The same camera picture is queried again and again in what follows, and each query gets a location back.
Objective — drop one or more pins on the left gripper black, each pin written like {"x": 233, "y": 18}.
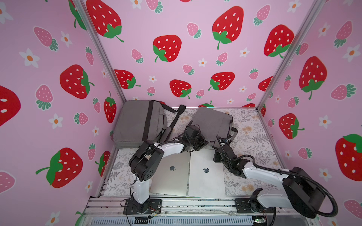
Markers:
{"x": 202, "y": 141}

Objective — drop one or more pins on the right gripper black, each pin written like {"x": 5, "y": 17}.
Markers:
{"x": 222, "y": 151}

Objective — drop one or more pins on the silver laptop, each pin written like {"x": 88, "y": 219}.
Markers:
{"x": 206, "y": 177}
{"x": 172, "y": 174}

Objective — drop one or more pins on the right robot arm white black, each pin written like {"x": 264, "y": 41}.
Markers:
{"x": 296, "y": 189}

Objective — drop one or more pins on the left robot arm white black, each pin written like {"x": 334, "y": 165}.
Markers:
{"x": 147, "y": 158}

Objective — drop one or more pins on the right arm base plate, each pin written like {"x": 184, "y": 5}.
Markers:
{"x": 244, "y": 206}

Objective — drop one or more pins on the aluminium frame rail front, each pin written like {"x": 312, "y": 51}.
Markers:
{"x": 189, "y": 211}

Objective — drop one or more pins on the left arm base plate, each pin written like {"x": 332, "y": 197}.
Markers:
{"x": 149, "y": 207}

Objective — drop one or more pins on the left rear aluminium post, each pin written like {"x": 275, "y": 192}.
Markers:
{"x": 81, "y": 7}

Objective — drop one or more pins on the aluminium post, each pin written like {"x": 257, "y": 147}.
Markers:
{"x": 81, "y": 7}
{"x": 308, "y": 21}

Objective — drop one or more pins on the right rear aluminium post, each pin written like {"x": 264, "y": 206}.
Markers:
{"x": 308, "y": 21}

